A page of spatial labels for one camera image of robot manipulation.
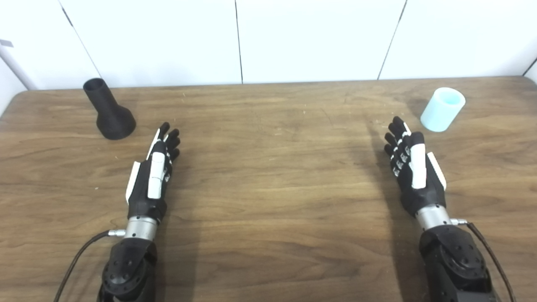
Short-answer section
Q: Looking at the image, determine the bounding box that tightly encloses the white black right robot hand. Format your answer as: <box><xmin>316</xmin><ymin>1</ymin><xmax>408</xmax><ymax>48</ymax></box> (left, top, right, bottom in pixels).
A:
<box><xmin>383</xmin><ymin>116</ymin><xmax>447</xmax><ymax>219</ymax></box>

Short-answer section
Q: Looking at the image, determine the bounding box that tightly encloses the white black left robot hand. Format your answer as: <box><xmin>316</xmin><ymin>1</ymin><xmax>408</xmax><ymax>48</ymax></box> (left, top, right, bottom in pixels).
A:
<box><xmin>125</xmin><ymin>122</ymin><xmax>181</xmax><ymax>223</ymax></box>

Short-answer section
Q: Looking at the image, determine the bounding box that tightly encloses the light-blue hose piece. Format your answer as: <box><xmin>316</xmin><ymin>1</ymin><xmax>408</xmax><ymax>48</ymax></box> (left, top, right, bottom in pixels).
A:
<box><xmin>420</xmin><ymin>87</ymin><xmax>466</xmax><ymax>133</ymax></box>

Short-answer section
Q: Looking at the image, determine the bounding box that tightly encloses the black nozzle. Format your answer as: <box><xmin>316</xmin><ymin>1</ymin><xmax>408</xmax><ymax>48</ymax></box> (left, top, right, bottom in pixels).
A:
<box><xmin>83</xmin><ymin>78</ymin><xmax>137</xmax><ymax>141</ymax></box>

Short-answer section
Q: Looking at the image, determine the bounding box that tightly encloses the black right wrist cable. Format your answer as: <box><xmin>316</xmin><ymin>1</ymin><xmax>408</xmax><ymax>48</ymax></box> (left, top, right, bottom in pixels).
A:
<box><xmin>451</xmin><ymin>218</ymin><xmax>517</xmax><ymax>302</ymax></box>

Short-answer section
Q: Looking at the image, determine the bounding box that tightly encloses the white corner post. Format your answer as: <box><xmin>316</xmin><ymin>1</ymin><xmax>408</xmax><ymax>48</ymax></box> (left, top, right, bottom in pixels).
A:
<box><xmin>0</xmin><ymin>42</ymin><xmax>38</xmax><ymax>91</ymax></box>

